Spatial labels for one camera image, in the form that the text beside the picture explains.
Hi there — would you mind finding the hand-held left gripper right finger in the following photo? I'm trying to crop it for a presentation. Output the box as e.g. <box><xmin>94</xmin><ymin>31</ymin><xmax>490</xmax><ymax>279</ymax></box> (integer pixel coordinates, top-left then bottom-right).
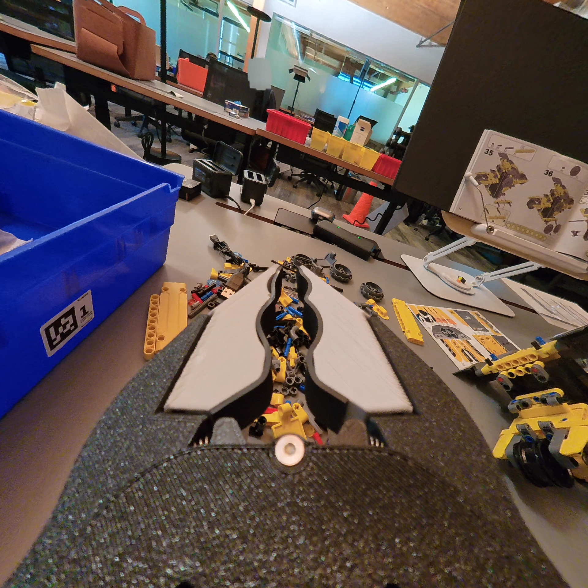
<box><xmin>296</xmin><ymin>266</ymin><xmax>414</xmax><ymax>435</ymax></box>

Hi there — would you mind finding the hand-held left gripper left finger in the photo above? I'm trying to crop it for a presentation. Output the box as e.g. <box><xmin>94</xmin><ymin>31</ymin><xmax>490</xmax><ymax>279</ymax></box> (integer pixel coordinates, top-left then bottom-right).
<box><xmin>163</xmin><ymin>265</ymin><xmax>285</xmax><ymax>423</ymax></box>

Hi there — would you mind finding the pile of toy building pieces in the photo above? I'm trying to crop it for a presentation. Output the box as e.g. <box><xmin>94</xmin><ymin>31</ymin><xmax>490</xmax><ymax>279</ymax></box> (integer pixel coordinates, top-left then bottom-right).
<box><xmin>187</xmin><ymin>234</ymin><xmax>392</xmax><ymax>446</ymax></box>

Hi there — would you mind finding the yellow toy vehicle model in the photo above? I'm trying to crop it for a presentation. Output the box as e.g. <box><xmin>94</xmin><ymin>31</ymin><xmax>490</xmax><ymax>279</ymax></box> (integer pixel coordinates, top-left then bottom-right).
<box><xmin>452</xmin><ymin>324</ymin><xmax>588</xmax><ymax>488</ymax></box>

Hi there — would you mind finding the yellow toy panel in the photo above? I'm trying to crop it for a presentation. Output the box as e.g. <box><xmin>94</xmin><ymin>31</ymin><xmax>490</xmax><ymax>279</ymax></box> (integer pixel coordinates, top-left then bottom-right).
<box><xmin>143</xmin><ymin>281</ymin><xmax>188</xmax><ymax>361</ymax></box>
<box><xmin>391</xmin><ymin>298</ymin><xmax>424</xmax><ymax>346</ymax></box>

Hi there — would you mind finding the yellow grey sticker sheet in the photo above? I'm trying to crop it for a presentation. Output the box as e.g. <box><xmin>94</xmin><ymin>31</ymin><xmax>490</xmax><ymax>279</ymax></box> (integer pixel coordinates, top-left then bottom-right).
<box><xmin>406</xmin><ymin>303</ymin><xmax>522</xmax><ymax>371</ymax></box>

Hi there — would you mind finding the white book stand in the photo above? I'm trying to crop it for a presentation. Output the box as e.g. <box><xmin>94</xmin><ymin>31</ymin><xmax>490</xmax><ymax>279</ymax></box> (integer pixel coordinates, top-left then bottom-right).
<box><xmin>401</xmin><ymin>210</ymin><xmax>588</xmax><ymax>319</ymax></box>

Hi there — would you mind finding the black power hub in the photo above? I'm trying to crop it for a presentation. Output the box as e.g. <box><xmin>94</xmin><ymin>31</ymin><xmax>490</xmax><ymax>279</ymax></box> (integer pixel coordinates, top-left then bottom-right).
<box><xmin>313</xmin><ymin>220</ymin><xmax>383</xmax><ymax>261</ymax></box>

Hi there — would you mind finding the orange traffic cone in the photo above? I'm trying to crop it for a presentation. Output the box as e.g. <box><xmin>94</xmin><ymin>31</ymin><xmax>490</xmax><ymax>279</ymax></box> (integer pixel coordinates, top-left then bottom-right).
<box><xmin>342</xmin><ymin>192</ymin><xmax>376</xmax><ymax>230</ymax></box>

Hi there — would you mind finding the dark grey rectangular pad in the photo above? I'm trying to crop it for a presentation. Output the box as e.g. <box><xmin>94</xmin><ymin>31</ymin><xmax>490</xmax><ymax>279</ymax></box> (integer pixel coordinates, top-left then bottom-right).
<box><xmin>274</xmin><ymin>208</ymin><xmax>319</xmax><ymax>236</ymax></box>

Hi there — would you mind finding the blue plastic bin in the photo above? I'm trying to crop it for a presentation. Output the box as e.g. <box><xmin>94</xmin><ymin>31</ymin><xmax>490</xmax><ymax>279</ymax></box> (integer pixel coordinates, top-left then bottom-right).
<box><xmin>0</xmin><ymin>108</ymin><xmax>184</xmax><ymax>420</ymax></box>

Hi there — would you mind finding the black slotted charger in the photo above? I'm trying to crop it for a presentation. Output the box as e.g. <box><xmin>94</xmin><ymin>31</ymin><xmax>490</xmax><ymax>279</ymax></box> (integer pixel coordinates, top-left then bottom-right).
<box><xmin>241</xmin><ymin>168</ymin><xmax>270</xmax><ymax>207</ymax></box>

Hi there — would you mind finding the black charger case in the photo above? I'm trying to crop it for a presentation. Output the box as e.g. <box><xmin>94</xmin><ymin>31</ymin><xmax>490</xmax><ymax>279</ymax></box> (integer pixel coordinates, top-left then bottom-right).
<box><xmin>192</xmin><ymin>141</ymin><xmax>244</xmax><ymax>199</ymax></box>

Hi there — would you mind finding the red plastic bin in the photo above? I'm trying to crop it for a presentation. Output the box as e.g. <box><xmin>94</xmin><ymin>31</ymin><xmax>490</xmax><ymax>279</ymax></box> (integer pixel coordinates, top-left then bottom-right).
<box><xmin>265</xmin><ymin>108</ymin><xmax>313</xmax><ymax>144</ymax></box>
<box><xmin>371</xmin><ymin>153</ymin><xmax>403</xmax><ymax>180</ymax></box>

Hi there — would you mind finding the white printed paper sheet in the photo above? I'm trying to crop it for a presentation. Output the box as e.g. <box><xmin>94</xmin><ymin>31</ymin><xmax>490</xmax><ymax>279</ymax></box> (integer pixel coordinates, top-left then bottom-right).
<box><xmin>502</xmin><ymin>277</ymin><xmax>588</xmax><ymax>330</ymax></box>

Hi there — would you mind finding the long wooden table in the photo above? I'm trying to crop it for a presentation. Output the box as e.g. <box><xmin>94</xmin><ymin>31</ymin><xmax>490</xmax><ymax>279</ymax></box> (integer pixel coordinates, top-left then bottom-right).
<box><xmin>255</xmin><ymin>128</ymin><xmax>397</xmax><ymax>187</ymax></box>
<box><xmin>31</xmin><ymin>43</ymin><xmax>259</xmax><ymax>137</ymax></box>

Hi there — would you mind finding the white cardboard box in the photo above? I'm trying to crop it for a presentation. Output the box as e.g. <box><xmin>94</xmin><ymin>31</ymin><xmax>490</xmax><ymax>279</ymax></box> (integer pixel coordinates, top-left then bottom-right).
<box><xmin>349</xmin><ymin>118</ymin><xmax>379</xmax><ymax>146</ymax></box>

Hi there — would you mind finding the open instruction booklet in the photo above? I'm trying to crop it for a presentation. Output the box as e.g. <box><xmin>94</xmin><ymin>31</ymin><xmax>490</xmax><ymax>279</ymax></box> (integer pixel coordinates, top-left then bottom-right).
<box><xmin>449</xmin><ymin>129</ymin><xmax>588</xmax><ymax>259</ymax></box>

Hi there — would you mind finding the black monitor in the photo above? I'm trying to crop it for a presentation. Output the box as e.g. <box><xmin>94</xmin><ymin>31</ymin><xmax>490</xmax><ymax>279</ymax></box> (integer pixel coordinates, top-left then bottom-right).
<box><xmin>203</xmin><ymin>60</ymin><xmax>252</xmax><ymax>107</ymax></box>

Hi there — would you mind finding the orange plastic bin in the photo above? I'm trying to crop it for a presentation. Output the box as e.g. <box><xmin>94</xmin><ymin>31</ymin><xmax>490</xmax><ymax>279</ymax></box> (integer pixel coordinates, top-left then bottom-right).
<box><xmin>176</xmin><ymin>57</ymin><xmax>209</xmax><ymax>93</ymax></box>

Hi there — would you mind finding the white plastic bag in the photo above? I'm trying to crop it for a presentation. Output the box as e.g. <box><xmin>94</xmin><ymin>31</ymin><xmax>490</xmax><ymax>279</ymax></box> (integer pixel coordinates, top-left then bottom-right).
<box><xmin>0</xmin><ymin>73</ymin><xmax>144</xmax><ymax>160</ymax></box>

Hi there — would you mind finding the tripod light stand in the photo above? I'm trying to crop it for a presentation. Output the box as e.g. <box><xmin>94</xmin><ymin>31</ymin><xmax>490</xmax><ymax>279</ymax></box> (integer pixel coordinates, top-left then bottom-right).
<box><xmin>289</xmin><ymin>65</ymin><xmax>311</xmax><ymax>116</ymax></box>

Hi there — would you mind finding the black pole stand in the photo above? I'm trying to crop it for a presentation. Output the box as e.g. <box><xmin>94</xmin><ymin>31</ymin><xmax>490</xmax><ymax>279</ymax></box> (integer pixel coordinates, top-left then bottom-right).
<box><xmin>144</xmin><ymin>0</ymin><xmax>183</xmax><ymax>167</ymax></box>

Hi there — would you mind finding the black divider panel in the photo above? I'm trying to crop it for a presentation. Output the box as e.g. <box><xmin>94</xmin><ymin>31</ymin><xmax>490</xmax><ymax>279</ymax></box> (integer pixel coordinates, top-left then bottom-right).
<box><xmin>394</xmin><ymin>0</ymin><xmax>588</xmax><ymax>213</ymax></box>

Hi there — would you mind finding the brown felt bag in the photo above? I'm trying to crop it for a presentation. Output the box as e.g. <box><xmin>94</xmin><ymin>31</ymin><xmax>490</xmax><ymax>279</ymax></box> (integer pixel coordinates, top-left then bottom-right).
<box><xmin>73</xmin><ymin>0</ymin><xmax>157</xmax><ymax>82</ymax></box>

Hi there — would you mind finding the black USB cable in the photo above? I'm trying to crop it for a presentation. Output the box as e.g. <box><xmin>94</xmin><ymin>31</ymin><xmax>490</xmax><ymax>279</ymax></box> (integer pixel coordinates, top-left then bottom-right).
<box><xmin>209</xmin><ymin>234</ymin><xmax>252</xmax><ymax>300</ymax></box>

